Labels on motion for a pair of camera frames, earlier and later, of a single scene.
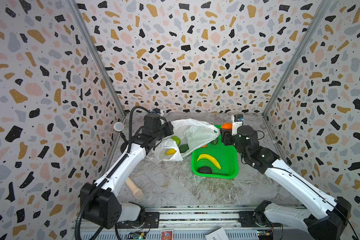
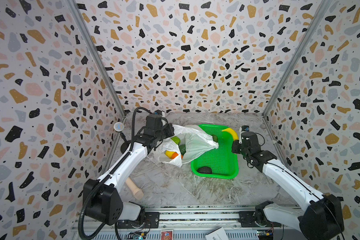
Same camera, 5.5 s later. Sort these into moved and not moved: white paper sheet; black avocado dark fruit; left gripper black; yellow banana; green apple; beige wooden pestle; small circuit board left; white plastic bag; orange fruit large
Moved: orange fruit large; white plastic bag; yellow banana
Not moved: small circuit board left; black avocado dark fruit; left gripper black; beige wooden pestle; white paper sheet; green apple
